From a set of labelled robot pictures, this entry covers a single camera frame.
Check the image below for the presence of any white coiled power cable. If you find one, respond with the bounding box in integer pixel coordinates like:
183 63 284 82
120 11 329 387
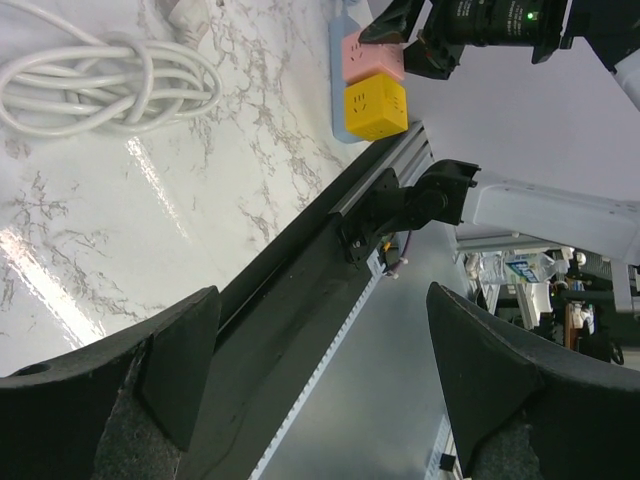
0 0 224 137

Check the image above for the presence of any white slotted cable duct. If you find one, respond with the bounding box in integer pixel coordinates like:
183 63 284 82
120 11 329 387
248 250 385 480

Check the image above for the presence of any aluminium table frame rail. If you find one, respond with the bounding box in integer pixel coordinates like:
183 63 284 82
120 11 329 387
326 120 434 216

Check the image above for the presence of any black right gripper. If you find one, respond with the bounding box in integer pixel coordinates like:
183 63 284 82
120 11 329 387
359 0 567 80

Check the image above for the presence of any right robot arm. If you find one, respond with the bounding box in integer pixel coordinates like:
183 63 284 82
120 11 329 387
339 1 639 266

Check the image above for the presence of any light blue power strip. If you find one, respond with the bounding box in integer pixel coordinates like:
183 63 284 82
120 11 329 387
328 1 361 144

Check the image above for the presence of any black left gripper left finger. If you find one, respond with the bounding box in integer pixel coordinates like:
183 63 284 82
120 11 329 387
1 287 221 479

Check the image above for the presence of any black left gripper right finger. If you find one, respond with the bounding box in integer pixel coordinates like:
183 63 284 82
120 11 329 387
426 283 639 479

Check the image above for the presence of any pink cube socket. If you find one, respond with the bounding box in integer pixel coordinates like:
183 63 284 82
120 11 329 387
341 30 405 85

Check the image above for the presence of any yellow cube socket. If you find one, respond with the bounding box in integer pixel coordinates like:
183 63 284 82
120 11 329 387
344 73 409 142

